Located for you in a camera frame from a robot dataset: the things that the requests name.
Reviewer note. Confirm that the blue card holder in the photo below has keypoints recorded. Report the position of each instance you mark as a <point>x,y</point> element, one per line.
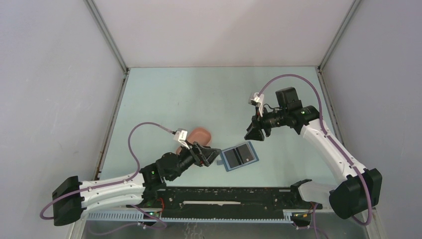
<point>238,156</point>

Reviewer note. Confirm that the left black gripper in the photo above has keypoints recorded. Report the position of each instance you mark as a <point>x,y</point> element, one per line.
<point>202,155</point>

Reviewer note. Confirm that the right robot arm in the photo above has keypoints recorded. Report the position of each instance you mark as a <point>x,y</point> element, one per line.
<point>357,188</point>

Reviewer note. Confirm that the left controller board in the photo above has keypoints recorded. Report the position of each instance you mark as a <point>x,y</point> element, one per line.
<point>152,215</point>

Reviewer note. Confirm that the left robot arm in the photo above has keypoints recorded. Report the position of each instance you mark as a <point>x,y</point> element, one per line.
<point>74,199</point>

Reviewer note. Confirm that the pink oval tray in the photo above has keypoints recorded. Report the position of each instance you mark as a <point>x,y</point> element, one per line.
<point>199,135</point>

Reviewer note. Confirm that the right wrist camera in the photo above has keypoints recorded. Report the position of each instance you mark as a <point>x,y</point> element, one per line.
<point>257,100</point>

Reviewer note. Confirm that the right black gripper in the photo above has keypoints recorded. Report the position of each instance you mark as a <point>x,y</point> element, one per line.
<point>258,123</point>

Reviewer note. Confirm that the controller board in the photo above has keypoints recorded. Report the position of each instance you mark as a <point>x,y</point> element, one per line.
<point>301,217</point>
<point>152,215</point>

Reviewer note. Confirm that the right controller board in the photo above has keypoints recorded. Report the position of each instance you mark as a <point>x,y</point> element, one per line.
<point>301,217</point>

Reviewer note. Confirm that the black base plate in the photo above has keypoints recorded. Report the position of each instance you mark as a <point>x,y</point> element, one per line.
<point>226,202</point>

